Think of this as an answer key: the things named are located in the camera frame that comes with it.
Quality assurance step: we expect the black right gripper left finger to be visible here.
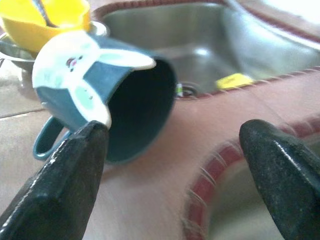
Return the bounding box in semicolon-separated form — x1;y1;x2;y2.
0;119;111;240

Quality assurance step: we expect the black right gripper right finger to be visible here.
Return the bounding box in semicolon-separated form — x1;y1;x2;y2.
239;119;320;240

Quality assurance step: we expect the blue rabbit mug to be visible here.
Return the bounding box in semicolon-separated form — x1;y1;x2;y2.
31;31;178;166

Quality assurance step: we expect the yellow plastic suction bowl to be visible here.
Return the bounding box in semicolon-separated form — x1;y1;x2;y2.
0;0;91;55

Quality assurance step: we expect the steel sink basin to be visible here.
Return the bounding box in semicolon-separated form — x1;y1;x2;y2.
207;159;283;240
101;2;320;97

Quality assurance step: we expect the bright yellow dish sponge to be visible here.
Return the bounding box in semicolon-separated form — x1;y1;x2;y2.
216;73;255;90

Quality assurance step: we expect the small steel bowl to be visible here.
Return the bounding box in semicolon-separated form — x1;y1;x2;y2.
0;21;111;68

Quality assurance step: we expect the metal spoon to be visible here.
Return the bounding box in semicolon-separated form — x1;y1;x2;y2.
31;0;61;28

